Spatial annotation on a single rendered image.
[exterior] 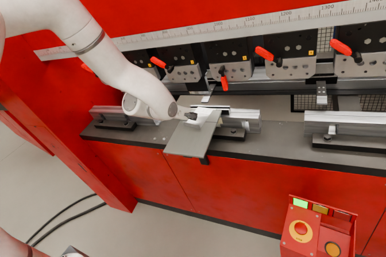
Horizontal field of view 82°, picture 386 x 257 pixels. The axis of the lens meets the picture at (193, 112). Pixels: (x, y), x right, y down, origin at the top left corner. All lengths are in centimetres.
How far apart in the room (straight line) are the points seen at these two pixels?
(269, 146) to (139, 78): 62
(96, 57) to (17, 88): 86
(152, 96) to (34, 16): 30
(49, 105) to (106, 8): 73
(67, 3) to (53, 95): 98
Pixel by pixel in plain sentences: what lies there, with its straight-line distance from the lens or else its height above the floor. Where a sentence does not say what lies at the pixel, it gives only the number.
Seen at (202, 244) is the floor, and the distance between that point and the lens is 180.
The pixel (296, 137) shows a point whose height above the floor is 87.
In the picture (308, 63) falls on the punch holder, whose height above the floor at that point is 123.
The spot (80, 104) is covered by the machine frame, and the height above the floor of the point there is 101.
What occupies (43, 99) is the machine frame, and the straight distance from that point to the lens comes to 146.
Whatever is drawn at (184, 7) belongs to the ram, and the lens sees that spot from 79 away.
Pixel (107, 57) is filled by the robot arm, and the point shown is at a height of 147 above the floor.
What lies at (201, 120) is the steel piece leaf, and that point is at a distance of 99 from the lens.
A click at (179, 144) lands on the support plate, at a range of 92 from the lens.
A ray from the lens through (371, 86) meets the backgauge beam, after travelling 122.
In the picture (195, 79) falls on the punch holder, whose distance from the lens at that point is 91.
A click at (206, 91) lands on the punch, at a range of 98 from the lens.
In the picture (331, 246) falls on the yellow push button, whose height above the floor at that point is 73.
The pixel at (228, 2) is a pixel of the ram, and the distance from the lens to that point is 74.
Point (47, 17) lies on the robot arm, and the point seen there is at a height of 159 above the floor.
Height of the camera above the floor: 164
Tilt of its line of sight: 38 degrees down
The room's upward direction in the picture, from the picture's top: 21 degrees counter-clockwise
